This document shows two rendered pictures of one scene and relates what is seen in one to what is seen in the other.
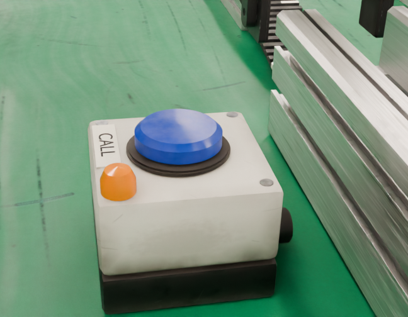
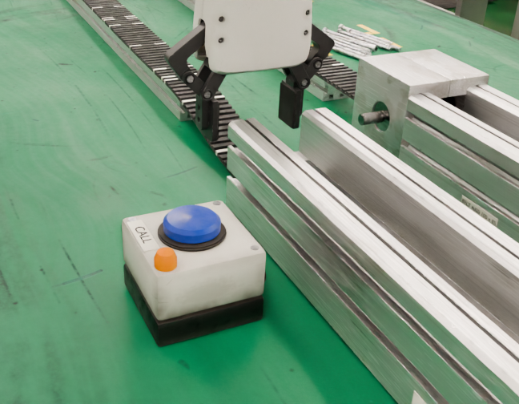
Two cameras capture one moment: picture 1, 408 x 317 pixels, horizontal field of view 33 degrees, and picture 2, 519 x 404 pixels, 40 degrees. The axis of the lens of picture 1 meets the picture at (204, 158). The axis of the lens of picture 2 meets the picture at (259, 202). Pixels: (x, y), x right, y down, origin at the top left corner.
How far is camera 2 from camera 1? 0.20 m
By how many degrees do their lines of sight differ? 14
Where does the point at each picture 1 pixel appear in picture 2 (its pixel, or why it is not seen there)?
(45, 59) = (30, 162)
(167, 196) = (197, 264)
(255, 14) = (207, 121)
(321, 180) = (277, 239)
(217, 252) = (228, 296)
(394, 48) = (309, 140)
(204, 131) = (210, 219)
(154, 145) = (182, 232)
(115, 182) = (166, 260)
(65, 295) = (126, 339)
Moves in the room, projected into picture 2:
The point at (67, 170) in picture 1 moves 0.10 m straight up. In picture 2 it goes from (90, 252) to (80, 140)
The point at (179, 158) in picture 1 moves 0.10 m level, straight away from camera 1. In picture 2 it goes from (199, 239) to (171, 171)
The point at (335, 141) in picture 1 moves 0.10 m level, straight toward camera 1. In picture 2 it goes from (287, 213) to (297, 293)
